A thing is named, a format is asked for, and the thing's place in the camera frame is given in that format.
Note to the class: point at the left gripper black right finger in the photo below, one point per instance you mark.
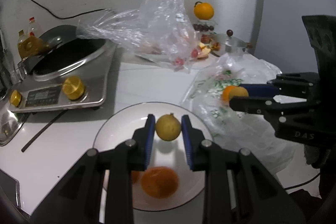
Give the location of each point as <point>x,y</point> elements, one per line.
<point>238,188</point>

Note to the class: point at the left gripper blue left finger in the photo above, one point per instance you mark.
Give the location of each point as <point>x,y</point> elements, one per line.
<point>76,198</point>

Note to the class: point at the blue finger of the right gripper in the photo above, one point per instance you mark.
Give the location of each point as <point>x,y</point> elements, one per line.
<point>261,90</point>
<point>259,105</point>

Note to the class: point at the yellow-green longan fruit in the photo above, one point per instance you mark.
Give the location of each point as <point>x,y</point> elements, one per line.
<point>168,127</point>
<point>238,91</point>

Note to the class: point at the large front mandarin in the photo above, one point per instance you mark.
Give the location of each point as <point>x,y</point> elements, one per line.
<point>160,182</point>

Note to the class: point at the small steel pot with lid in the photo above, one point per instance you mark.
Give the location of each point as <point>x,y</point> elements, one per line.
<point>228,43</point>

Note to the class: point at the orange peel pile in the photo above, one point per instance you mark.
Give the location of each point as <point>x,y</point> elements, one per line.
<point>208,44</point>

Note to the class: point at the dark chopstick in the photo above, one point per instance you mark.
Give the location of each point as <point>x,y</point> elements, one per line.
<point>39,133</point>

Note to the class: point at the clear box of dates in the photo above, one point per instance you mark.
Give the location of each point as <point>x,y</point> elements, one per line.
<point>204,25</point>

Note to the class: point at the large orange on box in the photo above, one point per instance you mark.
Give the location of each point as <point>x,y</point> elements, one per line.
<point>203,10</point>

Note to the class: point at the steel wok lid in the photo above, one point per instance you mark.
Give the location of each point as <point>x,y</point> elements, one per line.
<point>11,123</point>

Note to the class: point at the clear crumpled plastic bag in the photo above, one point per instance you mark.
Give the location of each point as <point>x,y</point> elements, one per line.
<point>159,31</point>

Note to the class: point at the grey refrigerator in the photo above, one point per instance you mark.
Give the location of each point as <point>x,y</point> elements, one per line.
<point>283,40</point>

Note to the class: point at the silver induction cooker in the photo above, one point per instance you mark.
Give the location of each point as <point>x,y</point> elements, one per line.
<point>80,85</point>

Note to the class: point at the oil bottle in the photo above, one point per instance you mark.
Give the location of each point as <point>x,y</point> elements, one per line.
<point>21,45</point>

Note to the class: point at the red label bottle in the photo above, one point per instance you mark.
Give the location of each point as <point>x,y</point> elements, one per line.
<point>34,28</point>

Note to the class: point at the black wok with wooden handle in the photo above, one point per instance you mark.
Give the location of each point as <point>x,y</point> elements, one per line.
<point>66,49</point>

